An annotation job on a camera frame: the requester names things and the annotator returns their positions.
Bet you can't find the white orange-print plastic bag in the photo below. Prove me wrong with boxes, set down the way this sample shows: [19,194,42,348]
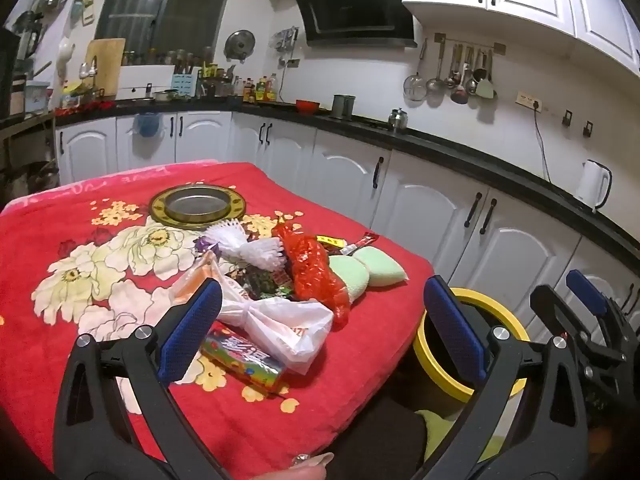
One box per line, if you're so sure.
[170,250,335,376]

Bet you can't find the dark skimmer spoon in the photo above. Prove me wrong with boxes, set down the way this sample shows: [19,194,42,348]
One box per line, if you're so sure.
[450,47,471,105]

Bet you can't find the black range hood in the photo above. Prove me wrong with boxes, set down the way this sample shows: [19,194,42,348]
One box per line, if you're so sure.
[287,0,418,48]

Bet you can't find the red floral blanket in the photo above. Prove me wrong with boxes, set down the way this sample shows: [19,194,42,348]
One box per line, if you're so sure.
[0,160,436,473]

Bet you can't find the person's left hand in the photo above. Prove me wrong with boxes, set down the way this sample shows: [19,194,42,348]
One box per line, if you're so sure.
[260,452,335,480]

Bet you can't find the white hanging bag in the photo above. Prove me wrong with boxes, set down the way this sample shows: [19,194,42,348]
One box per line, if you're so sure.
[56,40,77,86]

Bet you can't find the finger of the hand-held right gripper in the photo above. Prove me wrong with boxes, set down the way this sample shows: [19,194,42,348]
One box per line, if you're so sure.
[530,284,607,362]
[566,269,635,342]

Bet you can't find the green sponge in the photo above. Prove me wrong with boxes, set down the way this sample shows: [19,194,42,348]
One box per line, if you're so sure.
[352,247,408,288]
[327,255,371,303]

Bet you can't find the white electric kettle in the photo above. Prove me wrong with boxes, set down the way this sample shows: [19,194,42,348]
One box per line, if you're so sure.
[574,159,613,213]

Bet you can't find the steel ladle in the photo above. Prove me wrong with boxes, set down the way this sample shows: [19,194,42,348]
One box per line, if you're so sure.
[466,49,488,92]
[426,40,447,93]

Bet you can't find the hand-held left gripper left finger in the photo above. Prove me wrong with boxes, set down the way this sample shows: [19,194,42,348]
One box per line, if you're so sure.
[52,277,236,480]

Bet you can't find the white base cabinets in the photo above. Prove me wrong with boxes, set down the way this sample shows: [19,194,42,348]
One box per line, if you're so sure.
[54,110,640,361]

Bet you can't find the grey metal pot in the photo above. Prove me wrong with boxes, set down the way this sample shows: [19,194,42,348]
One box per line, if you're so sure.
[332,94,357,121]

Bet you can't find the wire mesh strainer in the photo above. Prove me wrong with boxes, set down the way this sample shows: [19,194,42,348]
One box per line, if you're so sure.
[404,40,428,102]

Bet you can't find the dark appliance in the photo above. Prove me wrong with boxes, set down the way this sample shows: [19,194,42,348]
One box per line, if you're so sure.
[0,27,21,118]

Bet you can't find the hanging steel pot lid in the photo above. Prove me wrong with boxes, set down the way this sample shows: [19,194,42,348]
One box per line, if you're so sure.
[224,30,256,63]

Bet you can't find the pale blue knife block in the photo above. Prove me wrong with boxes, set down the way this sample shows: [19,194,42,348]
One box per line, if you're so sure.
[171,72,197,100]

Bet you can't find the open storage shelf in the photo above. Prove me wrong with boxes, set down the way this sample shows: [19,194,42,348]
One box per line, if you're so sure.
[0,115,57,201]

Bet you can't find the red stick snack wrapper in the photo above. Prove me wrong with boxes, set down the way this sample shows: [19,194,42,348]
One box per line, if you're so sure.
[340,231,378,256]

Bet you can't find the pale green spatula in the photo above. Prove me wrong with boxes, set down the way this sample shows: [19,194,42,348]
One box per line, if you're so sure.
[475,50,498,100]

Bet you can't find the wooden cutting board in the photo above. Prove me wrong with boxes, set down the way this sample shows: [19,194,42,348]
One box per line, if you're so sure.
[84,37,127,98]

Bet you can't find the dark blender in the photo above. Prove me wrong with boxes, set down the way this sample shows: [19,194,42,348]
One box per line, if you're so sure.
[12,10,46,63]

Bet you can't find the black bin with yellow rim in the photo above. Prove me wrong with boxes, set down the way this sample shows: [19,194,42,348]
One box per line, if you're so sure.
[411,287,532,413]

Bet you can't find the dark kitchen window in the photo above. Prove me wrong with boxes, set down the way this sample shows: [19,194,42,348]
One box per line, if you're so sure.
[94,0,240,53]

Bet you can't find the dark green snack wrapper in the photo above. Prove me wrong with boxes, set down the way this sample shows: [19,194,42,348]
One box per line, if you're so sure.
[240,265,296,303]

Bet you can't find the white foam fruit net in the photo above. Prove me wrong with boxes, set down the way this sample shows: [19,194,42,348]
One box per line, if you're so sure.
[204,217,288,273]

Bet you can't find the black power cable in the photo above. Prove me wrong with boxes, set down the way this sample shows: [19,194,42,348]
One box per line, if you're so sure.
[533,105,552,183]

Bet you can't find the row of condiment bottles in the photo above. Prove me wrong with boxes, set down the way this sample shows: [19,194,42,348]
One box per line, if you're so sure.
[242,72,278,103]

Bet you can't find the pile of red peppers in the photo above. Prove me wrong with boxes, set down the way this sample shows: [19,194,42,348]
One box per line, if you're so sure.
[55,100,116,113]

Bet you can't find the colourful foil snack packet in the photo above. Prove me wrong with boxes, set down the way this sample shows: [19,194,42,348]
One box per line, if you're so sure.
[200,322,286,393]

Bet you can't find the row of windowsill jars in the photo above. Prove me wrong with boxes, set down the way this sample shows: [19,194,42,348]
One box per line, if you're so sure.
[122,47,213,67]

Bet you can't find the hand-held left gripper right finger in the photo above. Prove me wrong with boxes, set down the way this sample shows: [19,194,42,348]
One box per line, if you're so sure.
[422,275,589,480]

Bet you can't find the black kitchen countertop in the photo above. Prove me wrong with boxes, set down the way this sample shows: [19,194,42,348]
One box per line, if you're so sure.
[0,97,640,261]

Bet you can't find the pale blue container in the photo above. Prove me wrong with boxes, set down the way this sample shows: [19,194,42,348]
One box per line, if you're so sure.
[24,81,53,113]

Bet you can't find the hanging plastic boards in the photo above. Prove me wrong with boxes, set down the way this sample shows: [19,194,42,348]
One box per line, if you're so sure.
[71,0,96,26]

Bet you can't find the gold-rimmed round metal tray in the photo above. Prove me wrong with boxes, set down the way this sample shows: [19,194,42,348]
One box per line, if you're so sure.
[148,185,247,223]

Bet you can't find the red plastic bag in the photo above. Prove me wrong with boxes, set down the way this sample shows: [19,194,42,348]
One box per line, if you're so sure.
[272,222,351,331]

